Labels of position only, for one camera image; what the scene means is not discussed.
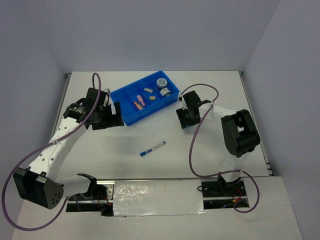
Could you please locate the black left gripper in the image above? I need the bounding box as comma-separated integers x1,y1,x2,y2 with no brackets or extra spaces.
91,101,124,131

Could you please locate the orange translucent case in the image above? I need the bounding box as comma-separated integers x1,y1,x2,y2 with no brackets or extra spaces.
133,101,144,111

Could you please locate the pink translucent case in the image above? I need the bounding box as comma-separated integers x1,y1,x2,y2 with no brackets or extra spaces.
136,95,146,107

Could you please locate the blue white marker pen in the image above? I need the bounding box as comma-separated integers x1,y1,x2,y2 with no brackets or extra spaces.
140,141,166,157

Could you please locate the blue slime jar printed lid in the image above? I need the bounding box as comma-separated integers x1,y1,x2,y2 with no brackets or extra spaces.
156,77,168,89

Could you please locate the grey eraser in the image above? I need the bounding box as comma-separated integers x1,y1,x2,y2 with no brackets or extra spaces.
143,87,153,93

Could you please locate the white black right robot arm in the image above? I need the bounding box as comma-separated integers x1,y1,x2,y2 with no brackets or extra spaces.
176,90,261,196

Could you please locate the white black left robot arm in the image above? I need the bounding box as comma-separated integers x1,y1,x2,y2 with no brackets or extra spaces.
13,87,124,210

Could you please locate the blue plastic compartment tray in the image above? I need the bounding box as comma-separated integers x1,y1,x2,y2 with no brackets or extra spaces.
110,70,180,126

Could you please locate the white foil covered panel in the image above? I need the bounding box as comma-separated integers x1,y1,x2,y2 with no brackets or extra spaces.
113,179,206,217

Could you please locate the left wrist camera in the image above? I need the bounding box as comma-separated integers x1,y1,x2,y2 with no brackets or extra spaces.
103,88,111,106

